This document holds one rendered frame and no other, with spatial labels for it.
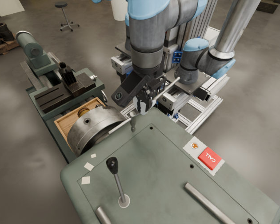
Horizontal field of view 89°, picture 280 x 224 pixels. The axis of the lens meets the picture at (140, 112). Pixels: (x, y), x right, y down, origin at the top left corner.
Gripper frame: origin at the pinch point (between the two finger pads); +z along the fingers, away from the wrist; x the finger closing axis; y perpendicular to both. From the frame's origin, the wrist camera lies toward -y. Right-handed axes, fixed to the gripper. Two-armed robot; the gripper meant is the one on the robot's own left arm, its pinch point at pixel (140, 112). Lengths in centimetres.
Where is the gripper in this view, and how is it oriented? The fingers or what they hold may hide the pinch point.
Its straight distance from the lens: 51.3
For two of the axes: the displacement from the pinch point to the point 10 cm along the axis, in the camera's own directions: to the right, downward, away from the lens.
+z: 0.0, 5.9, 8.1
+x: -6.6, -6.1, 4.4
